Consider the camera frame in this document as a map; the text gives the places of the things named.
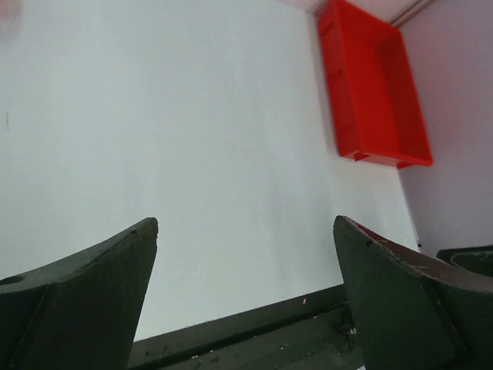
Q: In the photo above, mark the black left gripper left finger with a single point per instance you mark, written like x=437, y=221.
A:
x=80, y=312

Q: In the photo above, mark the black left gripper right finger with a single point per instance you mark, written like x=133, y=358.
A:
x=412, y=311

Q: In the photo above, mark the red plastic tray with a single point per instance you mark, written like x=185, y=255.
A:
x=375, y=107

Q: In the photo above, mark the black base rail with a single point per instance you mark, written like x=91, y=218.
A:
x=312, y=331

